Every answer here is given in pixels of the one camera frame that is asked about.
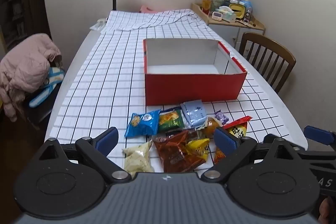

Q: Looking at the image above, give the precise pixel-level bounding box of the yellow container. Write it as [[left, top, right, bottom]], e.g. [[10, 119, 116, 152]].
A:
[[229, 2, 247, 20]]

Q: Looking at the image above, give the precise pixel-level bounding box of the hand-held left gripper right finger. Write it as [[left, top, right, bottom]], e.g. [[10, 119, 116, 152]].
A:
[[201, 126, 301, 184]]

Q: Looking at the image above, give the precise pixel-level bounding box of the green snack packet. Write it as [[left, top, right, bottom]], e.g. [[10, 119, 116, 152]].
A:
[[157, 108, 188, 132]]

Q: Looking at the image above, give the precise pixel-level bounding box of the clear plastic bag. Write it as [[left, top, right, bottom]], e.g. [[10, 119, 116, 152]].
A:
[[90, 18, 108, 31]]

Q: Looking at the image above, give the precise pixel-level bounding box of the wooden chair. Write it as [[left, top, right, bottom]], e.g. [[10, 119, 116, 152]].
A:
[[238, 32, 297, 94]]

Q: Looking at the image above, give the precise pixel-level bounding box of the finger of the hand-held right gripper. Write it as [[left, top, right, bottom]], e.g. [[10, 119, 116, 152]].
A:
[[304, 126, 336, 146], [263, 133, 336, 165]]

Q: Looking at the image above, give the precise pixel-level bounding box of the clear round pastry packet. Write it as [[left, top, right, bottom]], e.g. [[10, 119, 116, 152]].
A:
[[203, 117, 222, 138]]

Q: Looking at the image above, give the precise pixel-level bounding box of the red cardboard box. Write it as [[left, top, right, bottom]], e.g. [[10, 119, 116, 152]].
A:
[[143, 38, 248, 106]]

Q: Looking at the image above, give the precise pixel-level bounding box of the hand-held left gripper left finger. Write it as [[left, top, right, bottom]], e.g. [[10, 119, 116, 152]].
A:
[[39, 127, 132, 184]]

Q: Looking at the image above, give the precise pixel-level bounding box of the pink padded jacket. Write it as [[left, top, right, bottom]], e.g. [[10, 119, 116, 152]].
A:
[[0, 33, 63, 122]]

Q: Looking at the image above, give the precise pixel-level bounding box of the dark chair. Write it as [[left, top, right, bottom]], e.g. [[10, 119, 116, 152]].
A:
[[21, 85, 61, 130]]

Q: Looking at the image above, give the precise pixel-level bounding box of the red yellow snack packet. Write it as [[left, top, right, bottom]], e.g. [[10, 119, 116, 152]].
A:
[[222, 116, 252, 139]]

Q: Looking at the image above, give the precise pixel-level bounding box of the cream snack packet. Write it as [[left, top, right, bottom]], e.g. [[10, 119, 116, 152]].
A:
[[121, 140, 155, 174]]

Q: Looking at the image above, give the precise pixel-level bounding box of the pink object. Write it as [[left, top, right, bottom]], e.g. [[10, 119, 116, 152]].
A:
[[139, 5, 158, 14]]

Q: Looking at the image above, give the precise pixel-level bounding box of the white cabinet with wooden top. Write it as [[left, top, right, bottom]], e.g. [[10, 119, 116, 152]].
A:
[[191, 2, 265, 50]]

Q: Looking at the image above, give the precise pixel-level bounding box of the blue cookie packet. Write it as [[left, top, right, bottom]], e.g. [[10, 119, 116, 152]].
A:
[[124, 109, 161, 138]]

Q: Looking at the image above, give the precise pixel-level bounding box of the tissue box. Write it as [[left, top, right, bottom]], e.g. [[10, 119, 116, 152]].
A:
[[219, 6, 237, 23]]

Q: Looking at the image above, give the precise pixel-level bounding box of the light blue box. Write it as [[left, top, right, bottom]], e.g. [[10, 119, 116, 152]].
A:
[[240, 0, 254, 22]]

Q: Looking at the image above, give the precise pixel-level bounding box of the small purple candy packet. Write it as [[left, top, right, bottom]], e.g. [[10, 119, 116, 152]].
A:
[[214, 110, 229, 125]]

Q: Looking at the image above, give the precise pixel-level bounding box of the checked white tablecloth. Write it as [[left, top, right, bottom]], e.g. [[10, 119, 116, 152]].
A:
[[51, 9, 280, 180]]

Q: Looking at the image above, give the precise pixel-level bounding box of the light blue snack packet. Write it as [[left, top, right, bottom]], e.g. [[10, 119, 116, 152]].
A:
[[180, 99, 208, 128]]

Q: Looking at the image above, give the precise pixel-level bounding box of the yellow candy packet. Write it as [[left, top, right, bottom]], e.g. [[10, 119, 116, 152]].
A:
[[185, 138, 210, 156]]

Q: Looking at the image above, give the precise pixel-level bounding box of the orange juice bottle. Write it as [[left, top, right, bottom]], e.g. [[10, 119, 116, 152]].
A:
[[201, 0, 213, 16]]

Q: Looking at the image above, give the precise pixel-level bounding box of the brown red snack packet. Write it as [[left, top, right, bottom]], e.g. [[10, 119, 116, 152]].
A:
[[152, 130, 208, 173]]

